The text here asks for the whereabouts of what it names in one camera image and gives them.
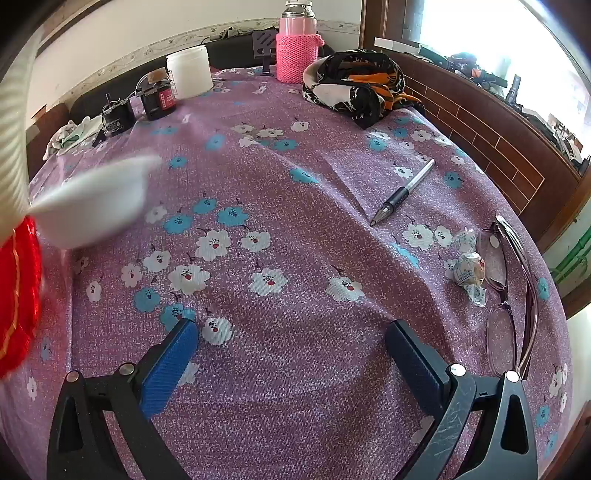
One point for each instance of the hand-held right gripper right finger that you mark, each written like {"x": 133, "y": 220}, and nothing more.
{"x": 413, "y": 360}

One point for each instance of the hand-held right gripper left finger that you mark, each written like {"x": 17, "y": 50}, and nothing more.
{"x": 168, "y": 364}

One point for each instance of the white bowl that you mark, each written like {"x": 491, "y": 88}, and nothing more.
{"x": 92, "y": 207}

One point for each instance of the wrapped candy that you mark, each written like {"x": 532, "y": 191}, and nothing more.
{"x": 468, "y": 274}

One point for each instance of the purple-framed eyeglasses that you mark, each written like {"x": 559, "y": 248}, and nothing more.
{"x": 491, "y": 263}

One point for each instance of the red plate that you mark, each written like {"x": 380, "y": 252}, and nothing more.
{"x": 16, "y": 300}

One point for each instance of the black and silver pen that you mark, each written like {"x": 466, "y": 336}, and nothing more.
{"x": 401, "y": 193}

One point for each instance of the purple floral tablecloth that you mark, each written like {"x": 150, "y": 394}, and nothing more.
{"x": 295, "y": 221}

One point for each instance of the small black round jar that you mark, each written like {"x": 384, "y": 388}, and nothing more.
{"x": 117, "y": 121}

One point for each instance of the white crumpled cloth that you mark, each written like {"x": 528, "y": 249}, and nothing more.
{"x": 64, "y": 136}

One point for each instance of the brown armchair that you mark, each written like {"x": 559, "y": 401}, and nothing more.
{"x": 39, "y": 143}

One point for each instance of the dark bottle with red label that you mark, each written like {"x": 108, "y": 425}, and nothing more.
{"x": 157, "y": 104}

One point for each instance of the black orange patterned scarf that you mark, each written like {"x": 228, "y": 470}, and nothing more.
{"x": 355, "y": 78}

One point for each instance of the black flashlight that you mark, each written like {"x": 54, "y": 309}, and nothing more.
{"x": 513, "y": 90}

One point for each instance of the white plastic jar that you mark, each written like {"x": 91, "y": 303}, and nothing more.
{"x": 189, "y": 74}

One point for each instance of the windowsill clutter of tools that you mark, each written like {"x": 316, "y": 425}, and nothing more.
{"x": 461, "y": 62}

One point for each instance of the white box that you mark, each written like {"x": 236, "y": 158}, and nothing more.
{"x": 392, "y": 45}

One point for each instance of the black sofa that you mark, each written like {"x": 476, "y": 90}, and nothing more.
{"x": 231, "y": 53}

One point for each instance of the pink thermos with knit sleeve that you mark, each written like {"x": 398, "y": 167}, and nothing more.
{"x": 295, "y": 55}

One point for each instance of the black phone stand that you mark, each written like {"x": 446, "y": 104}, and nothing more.
{"x": 263, "y": 44}

